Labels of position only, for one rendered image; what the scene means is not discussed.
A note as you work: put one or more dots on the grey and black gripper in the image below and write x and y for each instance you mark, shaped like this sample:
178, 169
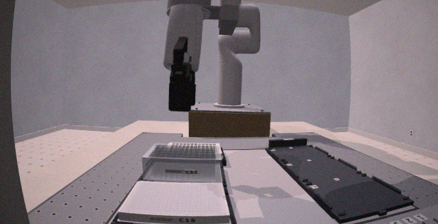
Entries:
184, 35

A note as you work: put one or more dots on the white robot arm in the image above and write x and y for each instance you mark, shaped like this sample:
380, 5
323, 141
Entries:
230, 67

